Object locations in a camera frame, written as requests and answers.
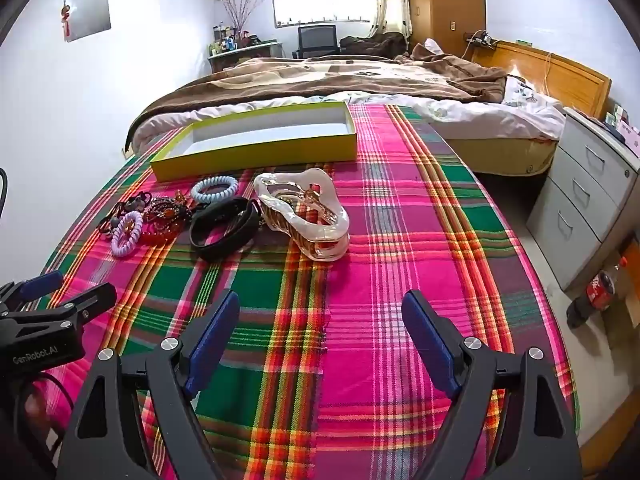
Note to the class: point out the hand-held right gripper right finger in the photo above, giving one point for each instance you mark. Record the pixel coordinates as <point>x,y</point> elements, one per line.
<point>427,340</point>

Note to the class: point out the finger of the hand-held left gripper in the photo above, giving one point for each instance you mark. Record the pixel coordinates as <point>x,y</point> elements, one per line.
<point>85,300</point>
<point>42,281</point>

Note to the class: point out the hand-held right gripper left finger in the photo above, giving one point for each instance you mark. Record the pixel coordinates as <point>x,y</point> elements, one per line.
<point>212,345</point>

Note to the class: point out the black wristband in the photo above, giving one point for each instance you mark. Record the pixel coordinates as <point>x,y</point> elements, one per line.
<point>220,250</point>

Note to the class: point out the cream pearly hair claw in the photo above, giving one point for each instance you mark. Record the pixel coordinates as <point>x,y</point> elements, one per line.
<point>310,240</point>

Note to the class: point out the yellow-green shallow box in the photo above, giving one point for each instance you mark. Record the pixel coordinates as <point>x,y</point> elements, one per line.
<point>250,157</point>

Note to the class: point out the pink green plaid cloth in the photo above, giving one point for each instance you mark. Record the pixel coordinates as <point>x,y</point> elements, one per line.
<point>400,210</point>

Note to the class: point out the cola bottle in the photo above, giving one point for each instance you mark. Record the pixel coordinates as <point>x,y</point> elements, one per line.
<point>595,292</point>

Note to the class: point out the grey drawer cabinet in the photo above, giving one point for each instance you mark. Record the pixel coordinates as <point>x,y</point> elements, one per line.
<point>575,200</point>

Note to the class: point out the red knot ornament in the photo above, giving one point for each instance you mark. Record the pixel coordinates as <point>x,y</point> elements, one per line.
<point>66,15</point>

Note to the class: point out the brown fleece blanket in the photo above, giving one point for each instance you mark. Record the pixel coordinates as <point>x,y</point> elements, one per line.
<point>310,77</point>

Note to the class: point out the pink floral box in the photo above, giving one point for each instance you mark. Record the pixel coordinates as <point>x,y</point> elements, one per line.
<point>625,127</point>

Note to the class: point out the small desk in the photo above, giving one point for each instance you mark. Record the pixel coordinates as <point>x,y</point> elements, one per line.
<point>245,54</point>

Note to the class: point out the group of bottles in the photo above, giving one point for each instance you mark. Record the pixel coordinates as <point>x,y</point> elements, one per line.
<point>225,40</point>

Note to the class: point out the wooden bed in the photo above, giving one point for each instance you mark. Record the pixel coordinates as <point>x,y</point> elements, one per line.
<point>575,80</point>

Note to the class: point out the dark cloth pile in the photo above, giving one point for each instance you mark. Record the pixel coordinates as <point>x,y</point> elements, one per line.
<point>375,42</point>

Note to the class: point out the black office chair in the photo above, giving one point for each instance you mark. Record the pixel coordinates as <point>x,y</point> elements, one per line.
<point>317,37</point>

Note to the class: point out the vase of dry branches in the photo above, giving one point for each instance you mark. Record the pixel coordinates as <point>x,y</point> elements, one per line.
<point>242,15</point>

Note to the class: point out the wooden wardrobe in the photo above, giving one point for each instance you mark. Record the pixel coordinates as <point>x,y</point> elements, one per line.
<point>445,5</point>

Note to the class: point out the window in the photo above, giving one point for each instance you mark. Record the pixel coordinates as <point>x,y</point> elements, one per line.
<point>320,5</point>

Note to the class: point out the grey wall board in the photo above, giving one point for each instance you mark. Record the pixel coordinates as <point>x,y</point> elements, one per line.
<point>90,12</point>

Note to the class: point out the small wall shelf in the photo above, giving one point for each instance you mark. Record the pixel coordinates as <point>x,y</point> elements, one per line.
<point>480,39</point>

